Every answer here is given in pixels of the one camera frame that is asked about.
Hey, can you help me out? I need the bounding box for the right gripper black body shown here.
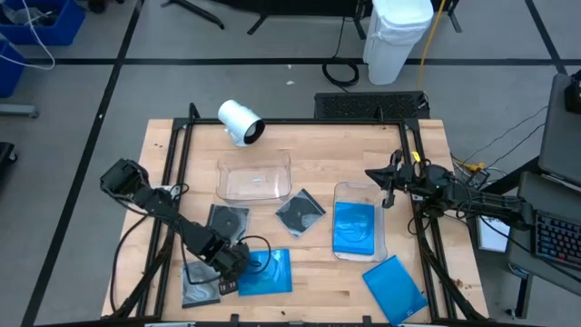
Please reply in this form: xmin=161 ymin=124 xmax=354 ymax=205
xmin=383 ymin=149 xmax=438 ymax=210

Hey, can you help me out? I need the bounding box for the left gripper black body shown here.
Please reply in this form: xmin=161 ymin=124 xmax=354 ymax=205
xmin=211 ymin=240 xmax=253 ymax=296

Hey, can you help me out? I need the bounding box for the clear plastic bin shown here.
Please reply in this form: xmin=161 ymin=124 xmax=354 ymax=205
xmin=215 ymin=150 xmax=293 ymax=205
xmin=332 ymin=181 xmax=389 ymax=263

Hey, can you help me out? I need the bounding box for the blue plastic case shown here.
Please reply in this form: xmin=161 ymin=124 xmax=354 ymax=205
xmin=361 ymin=254 xmax=429 ymax=326
xmin=236 ymin=247 xmax=294 ymax=297
xmin=332 ymin=201 xmax=376 ymax=256

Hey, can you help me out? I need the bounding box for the white printed paper sheet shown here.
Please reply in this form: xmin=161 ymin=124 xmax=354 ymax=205
xmin=476 ymin=215 xmax=512 ymax=253

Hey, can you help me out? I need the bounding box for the white trash bin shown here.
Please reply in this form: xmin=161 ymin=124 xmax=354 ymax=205
xmin=361 ymin=0 xmax=435 ymax=86

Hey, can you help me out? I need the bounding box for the grey desk top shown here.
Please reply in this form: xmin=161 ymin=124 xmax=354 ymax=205
xmin=507 ymin=171 xmax=581 ymax=296

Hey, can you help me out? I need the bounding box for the grey flat panel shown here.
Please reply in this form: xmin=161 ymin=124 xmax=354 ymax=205
xmin=537 ymin=72 xmax=581 ymax=187

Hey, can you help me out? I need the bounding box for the black backlit keyboard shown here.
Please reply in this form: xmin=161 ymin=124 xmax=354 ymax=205
xmin=530 ymin=209 xmax=581 ymax=273

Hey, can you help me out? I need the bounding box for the black desk device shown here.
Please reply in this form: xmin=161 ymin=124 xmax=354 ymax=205
xmin=564 ymin=68 xmax=581 ymax=115

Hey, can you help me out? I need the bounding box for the black curtain screen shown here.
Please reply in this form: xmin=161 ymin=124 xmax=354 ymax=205
xmin=212 ymin=0 xmax=378 ymax=19

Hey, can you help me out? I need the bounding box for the black stand leg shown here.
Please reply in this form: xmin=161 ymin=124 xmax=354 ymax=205
xmin=161 ymin=0 xmax=226 ymax=31

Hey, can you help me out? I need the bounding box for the black chair caster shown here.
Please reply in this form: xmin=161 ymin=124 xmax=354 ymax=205
xmin=0 ymin=141 xmax=19 ymax=179

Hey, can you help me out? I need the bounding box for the grey metal floor bar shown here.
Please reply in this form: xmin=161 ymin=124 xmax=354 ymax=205
xmin=0 ymin=103 xmax=40 ymax=120

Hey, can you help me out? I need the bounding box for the blue storage crate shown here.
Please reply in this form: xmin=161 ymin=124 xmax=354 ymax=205
xmin=0 ymin=0 xmax=86 ymax=46
xmin=0 ymin=39 xmax=28 ymax=99

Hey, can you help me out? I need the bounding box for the black looped gripper cable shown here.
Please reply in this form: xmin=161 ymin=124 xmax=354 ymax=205
xmin=239 ymin=234 xmax=273 ymax=274

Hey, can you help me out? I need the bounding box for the yellow cable connector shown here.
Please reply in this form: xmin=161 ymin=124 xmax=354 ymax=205
xmin=453 ymin=156 xmax=487 ymax=173

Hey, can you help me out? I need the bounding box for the black coiled floor cable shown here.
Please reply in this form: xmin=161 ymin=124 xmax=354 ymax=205
xmin=320 ymin=15 xmax=360 ymax=88

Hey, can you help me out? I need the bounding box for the black metal table frame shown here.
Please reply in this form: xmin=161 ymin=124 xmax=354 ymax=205
xmin=102 ymin=102 xmax=489 ymax=327

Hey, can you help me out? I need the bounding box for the black arm base cable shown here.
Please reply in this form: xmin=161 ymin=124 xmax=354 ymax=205
xmin=110 ymin=211 xmax=153 ymax=314

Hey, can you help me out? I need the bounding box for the yellow hanging cable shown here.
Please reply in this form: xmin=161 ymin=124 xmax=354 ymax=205
xmin=416 ymin=0 xmax=448 ymax=90

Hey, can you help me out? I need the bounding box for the white cylindrical camera on stand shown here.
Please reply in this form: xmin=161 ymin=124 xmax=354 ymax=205
xmin=216 ymin=99 xmax=266 ymax=148

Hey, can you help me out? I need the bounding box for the white floor cable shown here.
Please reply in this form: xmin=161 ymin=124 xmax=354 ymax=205
xmin=0 ymin=0 xmax=56 ymax=72

